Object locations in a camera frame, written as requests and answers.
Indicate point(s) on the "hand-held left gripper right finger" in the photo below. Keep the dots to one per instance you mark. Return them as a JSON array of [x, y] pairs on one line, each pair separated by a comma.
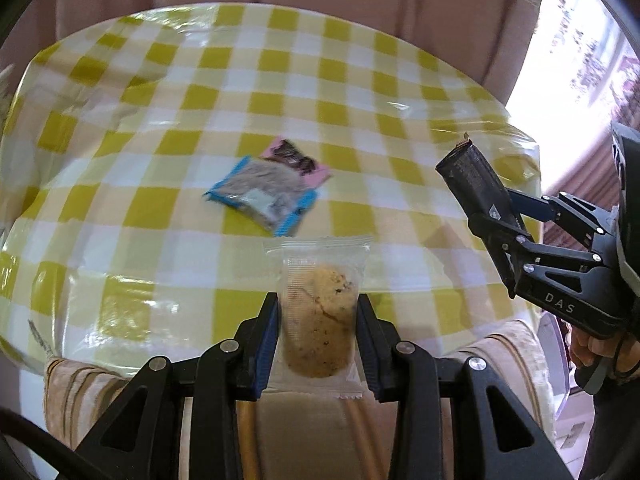
[[372, 365]]

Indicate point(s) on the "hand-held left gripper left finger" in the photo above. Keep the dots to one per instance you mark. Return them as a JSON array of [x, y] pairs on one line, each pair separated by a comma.
[[265, 355]]

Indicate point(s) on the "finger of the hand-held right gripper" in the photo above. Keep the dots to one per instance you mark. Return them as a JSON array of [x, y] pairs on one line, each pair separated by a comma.
[[505, 247], [535, 207]]

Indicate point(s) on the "clear cookie packet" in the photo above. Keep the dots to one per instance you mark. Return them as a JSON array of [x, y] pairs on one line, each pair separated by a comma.
[[315, 320]]

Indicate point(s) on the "black snack packet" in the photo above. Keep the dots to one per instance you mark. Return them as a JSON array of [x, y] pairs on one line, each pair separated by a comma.
[[470, 175]]

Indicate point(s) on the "white box with purple rim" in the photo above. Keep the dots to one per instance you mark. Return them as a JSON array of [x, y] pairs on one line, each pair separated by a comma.
[[565, 425]]

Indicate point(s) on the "person's right forearm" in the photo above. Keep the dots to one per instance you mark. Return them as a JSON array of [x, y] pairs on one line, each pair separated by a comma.
[[615, 435]]

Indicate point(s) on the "person's right hand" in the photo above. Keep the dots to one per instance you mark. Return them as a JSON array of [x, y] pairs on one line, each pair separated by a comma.
[[582, 349]]

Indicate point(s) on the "grey packet with blue edges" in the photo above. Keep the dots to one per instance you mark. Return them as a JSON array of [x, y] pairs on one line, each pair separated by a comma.
[[260, 187]]

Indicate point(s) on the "pink packet with dark print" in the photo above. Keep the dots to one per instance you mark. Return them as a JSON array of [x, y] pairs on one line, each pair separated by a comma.
[[295, 157]]

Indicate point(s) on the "yellow checkered plastic tablecloth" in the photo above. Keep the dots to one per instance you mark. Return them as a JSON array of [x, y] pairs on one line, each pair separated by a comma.
[[150, 110]]

